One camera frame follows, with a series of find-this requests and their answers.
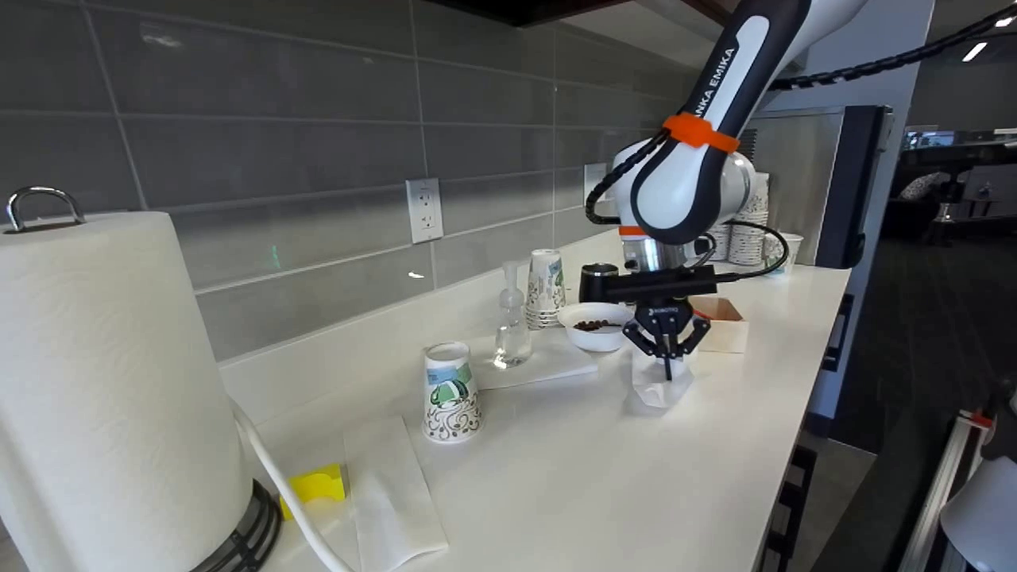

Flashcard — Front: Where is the single short paper cup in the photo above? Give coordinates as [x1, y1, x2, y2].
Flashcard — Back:
[777, 228, 807, 278]

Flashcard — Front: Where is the black corrugated cable conduit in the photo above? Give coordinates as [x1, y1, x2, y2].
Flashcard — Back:
[583, 3, 1017, 228]

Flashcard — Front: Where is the thin black camera cable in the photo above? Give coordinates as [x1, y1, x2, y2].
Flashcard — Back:
[704, 218, 793, 285]

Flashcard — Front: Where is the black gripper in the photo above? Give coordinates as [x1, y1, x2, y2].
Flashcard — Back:
[619, 297, 715, 386]

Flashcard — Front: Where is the white paper towel roll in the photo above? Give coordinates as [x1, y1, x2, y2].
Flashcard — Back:
[0, 208, 257, 572]

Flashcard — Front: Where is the stack of paper cups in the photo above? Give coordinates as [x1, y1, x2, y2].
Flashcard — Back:
[727, 171, 773, 269]

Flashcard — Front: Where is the yellow sponge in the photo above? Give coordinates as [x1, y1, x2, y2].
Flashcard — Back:
[275, 461, 350, 523]

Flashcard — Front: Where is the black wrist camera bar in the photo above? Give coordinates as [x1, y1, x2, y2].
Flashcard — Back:
[576, 263, 721, 308]

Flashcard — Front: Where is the black slotted bracket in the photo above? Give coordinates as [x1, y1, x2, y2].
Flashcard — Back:
[752, 442, 819, 572]

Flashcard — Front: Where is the clear glass flask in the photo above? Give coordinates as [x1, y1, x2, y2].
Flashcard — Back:
[490, 262, 538, 373]

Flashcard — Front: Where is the black metal towel holder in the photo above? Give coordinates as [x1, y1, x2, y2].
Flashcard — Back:
[0, 180, 285, 572]

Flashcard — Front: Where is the light wooden box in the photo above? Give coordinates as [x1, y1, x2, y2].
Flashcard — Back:
[686, 292, 751, 357]

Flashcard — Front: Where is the white wall outlet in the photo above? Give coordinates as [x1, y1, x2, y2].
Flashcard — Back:
[579, 158, 611, 208]
[400, 176, 447, 247]

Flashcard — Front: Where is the black jar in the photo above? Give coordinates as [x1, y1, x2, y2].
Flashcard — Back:
[576, 262, 624, 285]

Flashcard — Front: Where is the upside-down patterned paper cup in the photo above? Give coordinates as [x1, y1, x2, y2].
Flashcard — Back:
[420, 337, 485, 444]

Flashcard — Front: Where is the silver metal stand leg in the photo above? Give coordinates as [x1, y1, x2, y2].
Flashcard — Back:
[896, 407, 995, 572]

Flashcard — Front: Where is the orange cable clamp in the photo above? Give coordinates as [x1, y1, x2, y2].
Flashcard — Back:
[660, 110, 744, 158]

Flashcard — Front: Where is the white paper napkin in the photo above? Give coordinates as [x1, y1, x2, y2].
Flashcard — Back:
[624, 352, 700, 420]

